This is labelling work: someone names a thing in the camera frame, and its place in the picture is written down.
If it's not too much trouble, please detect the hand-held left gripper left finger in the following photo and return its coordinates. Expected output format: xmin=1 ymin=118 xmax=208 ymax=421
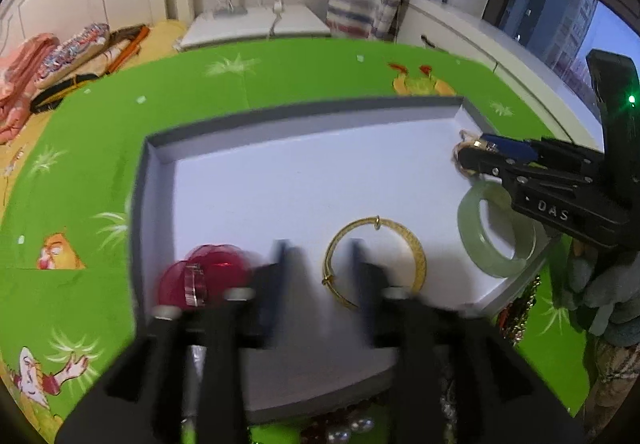
xmin=55 ymin=239 xmax=308 ymax=444

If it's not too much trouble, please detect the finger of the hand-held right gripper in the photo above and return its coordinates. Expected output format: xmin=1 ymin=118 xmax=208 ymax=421
xmin=457 ymin=146 xmax=551 ymax=189
xmin=477 ymin=134 xmax=607 ymax=185

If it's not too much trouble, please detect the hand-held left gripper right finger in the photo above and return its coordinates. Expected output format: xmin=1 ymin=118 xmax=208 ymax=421
xmin=350 ymin=239 xmax=586 ymax=444

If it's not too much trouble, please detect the rose gold bangle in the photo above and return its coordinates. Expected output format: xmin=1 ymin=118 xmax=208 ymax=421
xmin=451 ymin=130 xmax=493 ymax=179

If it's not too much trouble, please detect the grey jewelry box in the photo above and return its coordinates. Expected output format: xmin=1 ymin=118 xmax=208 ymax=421
xmin=129 ymin=96 xmax=551 ymax=425

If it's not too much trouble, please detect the person's right forearm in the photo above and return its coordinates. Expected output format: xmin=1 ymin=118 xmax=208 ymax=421
xmin=582 ymin=331 xmax=640 ymax=431

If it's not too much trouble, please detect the person's right hand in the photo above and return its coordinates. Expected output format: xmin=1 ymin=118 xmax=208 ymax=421
xmin=552 ymin=244 xmax=640 ymax=341

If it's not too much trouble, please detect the jade green bangle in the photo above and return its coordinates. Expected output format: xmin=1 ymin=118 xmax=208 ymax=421
xmin=457 ymin=181 xmax=538 ymax=279

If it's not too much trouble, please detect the red flower brooch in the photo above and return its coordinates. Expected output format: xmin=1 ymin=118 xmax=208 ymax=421
xmin=155 ymin=244 xmax=256 ymax=309

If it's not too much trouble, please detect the dark framed window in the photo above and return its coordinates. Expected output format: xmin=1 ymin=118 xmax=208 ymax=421
xmin=482 ymin=0 xmax=640 ymax=89

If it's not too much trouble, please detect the white window cabinet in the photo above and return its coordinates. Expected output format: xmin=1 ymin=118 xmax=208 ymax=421
xmin=400 ymin=0 xmax=608 ymax=149

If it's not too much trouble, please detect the green printed table cover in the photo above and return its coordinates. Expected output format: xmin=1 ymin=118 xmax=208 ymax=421
xmin=0 ymin=38 xmax=608 ymax=444

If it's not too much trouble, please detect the white nightstand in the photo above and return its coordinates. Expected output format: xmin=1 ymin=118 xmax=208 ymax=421
xmin=179 ymin=4 xmax=332 ymax=52

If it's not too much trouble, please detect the brown orange-edged cushion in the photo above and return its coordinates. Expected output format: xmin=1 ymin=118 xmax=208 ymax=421
xmin=97 ymin=24 xmax=151 ymax=74

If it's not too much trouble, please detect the embroidered patterned cushion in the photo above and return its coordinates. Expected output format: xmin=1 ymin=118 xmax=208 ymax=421
xmin=35 ymin=22 xmax=111 ymax=89

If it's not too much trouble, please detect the pink blanket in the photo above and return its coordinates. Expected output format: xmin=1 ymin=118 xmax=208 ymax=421
xmin=0 ymin=34 xmax=61 ymax=145

